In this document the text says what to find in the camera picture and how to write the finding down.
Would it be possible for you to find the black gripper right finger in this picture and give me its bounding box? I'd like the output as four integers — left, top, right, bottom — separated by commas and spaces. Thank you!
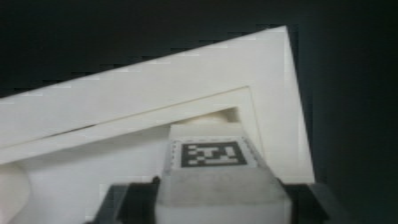
282, 183, 358, 224

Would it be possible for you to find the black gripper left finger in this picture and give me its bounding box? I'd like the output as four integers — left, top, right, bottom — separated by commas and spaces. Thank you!
86, 177, 159, 224

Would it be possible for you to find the white table leg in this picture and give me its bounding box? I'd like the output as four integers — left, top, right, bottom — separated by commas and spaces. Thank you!
154, 123, 291, 224

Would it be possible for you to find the white square tabletop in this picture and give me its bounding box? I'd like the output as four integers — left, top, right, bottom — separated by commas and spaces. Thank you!
0, 28, 314, 224

